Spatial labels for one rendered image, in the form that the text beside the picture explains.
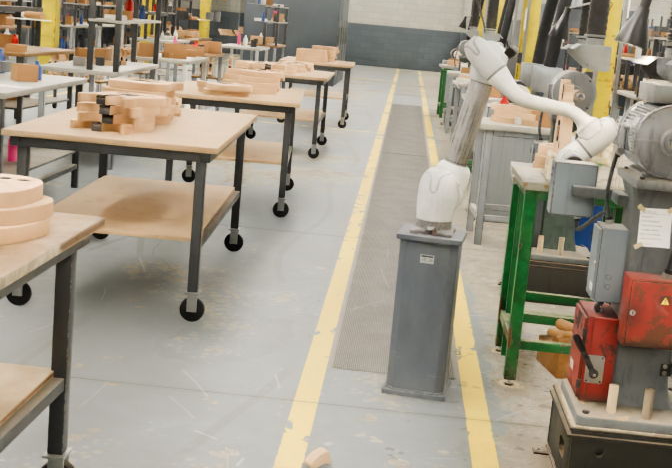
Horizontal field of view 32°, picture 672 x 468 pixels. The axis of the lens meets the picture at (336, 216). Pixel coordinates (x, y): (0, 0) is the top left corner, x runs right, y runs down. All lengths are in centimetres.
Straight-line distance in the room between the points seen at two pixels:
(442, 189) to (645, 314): 120
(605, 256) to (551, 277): 285
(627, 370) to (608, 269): 37
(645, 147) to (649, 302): 53
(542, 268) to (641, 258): 286
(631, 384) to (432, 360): 104
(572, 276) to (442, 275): 223
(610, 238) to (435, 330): 109
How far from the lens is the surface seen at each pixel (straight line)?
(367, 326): 610
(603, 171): 534
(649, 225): 419
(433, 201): 493
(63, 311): 366
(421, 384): 506
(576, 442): 421
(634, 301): 411
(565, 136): 527
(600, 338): 423
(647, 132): 413
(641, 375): 432
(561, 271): 705
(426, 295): 496
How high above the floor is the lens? 158
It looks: 10 degrees down
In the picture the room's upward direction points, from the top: 5 degrees clockwise
